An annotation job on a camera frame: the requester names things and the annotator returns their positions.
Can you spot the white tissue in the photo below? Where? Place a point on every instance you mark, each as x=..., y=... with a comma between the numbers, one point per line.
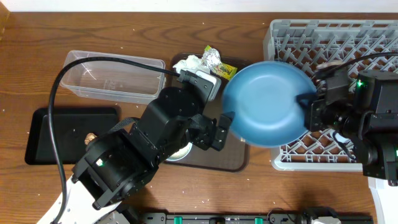
x=192, y=63

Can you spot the brown serving tray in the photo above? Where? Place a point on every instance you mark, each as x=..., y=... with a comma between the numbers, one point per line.
x=234, y=156

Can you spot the aluminium foil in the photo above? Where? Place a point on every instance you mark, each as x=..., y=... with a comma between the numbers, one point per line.
x=211, y=58

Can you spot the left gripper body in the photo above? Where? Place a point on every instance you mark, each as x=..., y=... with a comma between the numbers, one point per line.
x=211, y=133

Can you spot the blue plate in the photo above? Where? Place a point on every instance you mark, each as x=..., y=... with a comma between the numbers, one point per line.
x=262, y=97

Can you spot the brown food scrap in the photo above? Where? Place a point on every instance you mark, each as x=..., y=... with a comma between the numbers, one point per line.
x=89, y=137

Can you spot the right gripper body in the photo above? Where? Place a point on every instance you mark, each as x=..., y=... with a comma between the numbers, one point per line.
x=315, y=113

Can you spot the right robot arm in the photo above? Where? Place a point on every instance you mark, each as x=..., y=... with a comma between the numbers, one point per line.
x=368, y=118

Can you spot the clear plastic bin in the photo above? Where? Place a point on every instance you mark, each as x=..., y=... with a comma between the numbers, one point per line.
x=114, y=81

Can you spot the light blue cup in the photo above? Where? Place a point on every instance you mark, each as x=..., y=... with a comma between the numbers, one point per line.
x=339, y=138

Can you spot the black tray bin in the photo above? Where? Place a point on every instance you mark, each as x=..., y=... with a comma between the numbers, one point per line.
x=71, y=127

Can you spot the light blue rice bowl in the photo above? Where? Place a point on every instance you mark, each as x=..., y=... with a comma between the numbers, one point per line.
x=183, y=152

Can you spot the grey dishwasher rack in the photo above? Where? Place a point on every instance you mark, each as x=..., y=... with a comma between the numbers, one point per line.
x=307, y=44

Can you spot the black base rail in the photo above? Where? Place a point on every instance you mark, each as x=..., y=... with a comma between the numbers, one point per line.
x=312, y=215

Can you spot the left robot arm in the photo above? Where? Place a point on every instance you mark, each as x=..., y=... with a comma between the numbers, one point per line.
x=120, y=163

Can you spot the green snack wrapper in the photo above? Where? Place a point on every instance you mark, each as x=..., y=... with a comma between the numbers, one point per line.
x=223, y=70

